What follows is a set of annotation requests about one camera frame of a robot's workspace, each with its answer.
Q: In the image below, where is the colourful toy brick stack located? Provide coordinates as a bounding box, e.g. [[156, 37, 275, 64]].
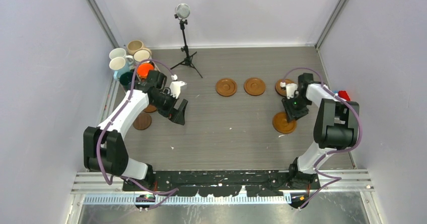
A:
[[333, 90, 351, 101]]

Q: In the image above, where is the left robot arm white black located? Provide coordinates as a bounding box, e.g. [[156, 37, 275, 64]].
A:
[[83, 70, 188, 191]]

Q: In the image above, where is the dark walnut small coaster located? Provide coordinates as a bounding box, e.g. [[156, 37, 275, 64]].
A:
[[132, 112, 152, 130]]

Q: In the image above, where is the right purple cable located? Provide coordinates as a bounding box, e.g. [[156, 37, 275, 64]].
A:
[[280, 67, 364, 211]]

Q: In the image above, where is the matte brown wooden coaster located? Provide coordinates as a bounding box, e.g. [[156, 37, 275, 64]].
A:
[[143, 105, 157, 113]]

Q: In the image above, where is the light brown wooden coaster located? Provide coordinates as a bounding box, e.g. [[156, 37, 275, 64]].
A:
[[244, 78, 266, 96]]

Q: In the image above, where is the purple cable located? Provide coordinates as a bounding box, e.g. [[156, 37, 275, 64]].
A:
[[96, 59, 179, 211], [280, 67, 364, 211]]

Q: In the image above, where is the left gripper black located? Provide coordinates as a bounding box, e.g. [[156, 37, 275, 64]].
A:
[[151, 90, 187, 125]]

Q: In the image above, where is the floral serving tray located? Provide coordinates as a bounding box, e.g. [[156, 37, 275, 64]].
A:
[[119, 61, 159, 92]]

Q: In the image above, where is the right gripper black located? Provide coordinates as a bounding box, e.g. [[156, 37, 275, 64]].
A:
[[281, 94, 311, 123]]

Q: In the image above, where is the light blue white mug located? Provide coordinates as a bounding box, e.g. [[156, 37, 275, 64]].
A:
[[109, 55, 134, 81]]

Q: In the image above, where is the glossy brown wooden coaster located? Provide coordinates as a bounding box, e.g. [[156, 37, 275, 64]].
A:
[[215, 78, 237, 97]]

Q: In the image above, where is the orange-brown wooden coaster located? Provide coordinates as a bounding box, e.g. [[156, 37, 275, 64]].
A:
[[275, 79, 295, 97]]

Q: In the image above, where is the small orange-brown coaster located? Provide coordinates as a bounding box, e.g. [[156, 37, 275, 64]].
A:
[[272, 112, 297, 134]]

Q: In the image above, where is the orange mug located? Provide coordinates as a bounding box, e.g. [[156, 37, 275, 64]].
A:
[[136, 62, 157, 80]]

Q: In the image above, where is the cream brown-rim mug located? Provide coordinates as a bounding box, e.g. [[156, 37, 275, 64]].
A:
[[133, 48, 152, 64]]

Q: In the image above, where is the microphone on black tripod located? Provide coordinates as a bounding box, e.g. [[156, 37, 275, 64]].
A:
[[171, 3, 203, 78]]

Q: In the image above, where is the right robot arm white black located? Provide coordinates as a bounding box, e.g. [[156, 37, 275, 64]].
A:
[[279, 73, 359, 189]]

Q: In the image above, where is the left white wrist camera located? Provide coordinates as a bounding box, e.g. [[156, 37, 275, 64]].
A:
[[169, 81, 187, 99]]

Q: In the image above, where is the beige mug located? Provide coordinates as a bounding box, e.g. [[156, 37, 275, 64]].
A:
[[126, 40, 145, 55]]

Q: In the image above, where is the dark green mug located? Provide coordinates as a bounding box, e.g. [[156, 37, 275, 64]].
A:
[[119, 71, 136, 92]]

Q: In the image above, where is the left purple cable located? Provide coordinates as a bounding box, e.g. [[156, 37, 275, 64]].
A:
[[96, 59, 179, 211]]

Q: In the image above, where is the aluminium frame rail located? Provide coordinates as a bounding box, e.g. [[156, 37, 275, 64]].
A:
[[72, 170, 374, 205]]

